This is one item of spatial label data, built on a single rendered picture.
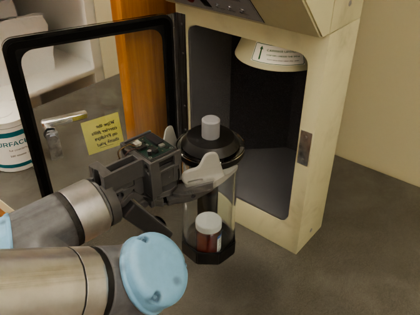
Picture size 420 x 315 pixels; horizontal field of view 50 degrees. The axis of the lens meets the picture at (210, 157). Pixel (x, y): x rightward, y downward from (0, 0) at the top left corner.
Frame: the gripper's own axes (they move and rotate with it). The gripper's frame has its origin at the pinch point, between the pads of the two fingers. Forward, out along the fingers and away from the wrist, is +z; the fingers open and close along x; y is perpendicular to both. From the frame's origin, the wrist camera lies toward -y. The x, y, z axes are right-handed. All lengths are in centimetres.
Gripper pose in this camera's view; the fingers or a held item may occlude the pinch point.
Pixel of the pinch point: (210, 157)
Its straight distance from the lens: 71.3
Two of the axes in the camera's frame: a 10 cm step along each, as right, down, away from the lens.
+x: -6.8, -4.2, 6.0
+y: 0.0, -8.2, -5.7
